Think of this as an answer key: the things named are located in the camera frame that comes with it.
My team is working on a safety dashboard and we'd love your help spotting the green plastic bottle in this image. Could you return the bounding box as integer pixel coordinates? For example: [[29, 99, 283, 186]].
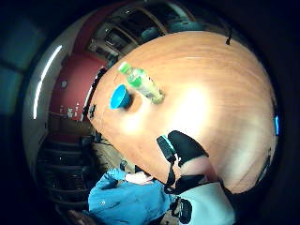
[[118, 61, 165, 106]]

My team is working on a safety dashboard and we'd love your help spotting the blue bowl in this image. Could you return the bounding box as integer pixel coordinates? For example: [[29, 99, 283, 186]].
[[109, 83, 132, 111]]

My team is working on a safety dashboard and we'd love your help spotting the the person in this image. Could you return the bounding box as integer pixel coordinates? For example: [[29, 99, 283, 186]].
[[67, 167, 177, 225]]

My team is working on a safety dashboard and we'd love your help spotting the small blue device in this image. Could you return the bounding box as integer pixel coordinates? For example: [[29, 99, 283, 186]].
[[274, 114, 281, 137]]

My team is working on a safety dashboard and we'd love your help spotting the black monitor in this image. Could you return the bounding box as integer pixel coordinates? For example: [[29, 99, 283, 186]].
[[82, 67, 108, 122]]

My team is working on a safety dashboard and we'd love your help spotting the wooden shelf unit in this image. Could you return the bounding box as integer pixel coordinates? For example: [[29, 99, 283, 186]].
[[88, 3, 201, 64]]

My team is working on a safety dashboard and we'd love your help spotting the long ceiling light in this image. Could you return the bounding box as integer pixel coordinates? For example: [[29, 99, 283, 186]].
[[32, 44, 64, 121]]

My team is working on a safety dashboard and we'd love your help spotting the black cable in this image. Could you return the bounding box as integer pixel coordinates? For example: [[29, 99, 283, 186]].
[[225, 27, 234, 46]]

